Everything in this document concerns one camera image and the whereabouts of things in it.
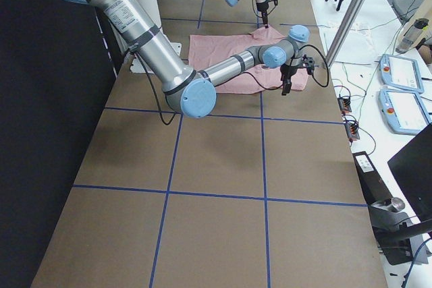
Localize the upper teach pendant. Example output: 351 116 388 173
379 54 424 94

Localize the lower teach pendant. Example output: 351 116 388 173
378 89 431 136

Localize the aluminium frame post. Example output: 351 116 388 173
326 0 365 68

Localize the black monitor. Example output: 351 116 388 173
387 125 432 221

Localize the black electronics box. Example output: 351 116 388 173
353 151 423 265

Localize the clear water bottle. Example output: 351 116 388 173
396 18 429 54

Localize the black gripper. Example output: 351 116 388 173
255 0 278 28
280 55 315 95

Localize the pink Snoopy t-shirt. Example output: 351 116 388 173
188 26 308 95

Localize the teach pendant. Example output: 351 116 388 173
378 89 431 136
379 54 424 94

